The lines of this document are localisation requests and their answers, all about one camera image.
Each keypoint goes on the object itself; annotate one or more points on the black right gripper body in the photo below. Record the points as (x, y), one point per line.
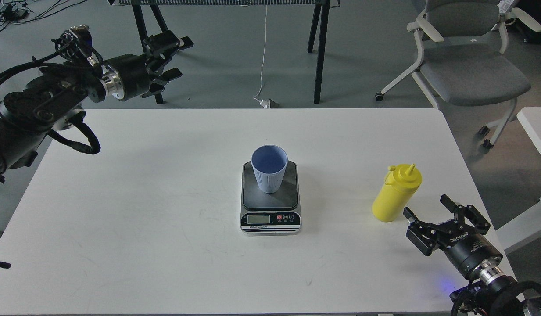
(466, 248)

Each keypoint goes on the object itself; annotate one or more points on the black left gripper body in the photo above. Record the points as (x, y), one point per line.
(127, 77)

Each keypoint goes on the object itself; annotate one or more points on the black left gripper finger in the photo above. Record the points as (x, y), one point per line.
(158, 82)
(160, 48)

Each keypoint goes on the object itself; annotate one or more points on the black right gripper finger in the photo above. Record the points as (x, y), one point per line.
(461, 212)
(423, 235)

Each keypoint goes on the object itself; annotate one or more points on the yellow squeeze bottle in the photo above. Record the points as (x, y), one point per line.
(400, 184)

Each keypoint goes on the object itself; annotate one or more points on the blue plastic cup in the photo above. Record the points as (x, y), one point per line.
(269, 163)

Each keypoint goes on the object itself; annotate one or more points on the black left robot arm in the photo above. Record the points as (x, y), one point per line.
(50, 105)

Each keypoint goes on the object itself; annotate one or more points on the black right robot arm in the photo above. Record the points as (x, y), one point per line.
(490, 292)

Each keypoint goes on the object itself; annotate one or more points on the black digital kitchen scale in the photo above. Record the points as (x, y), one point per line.
(278, 213)

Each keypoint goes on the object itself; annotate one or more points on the grey office chair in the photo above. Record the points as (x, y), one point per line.
(469, 74)

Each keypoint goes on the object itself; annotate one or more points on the black legged background table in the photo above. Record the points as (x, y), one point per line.
(241, 54)

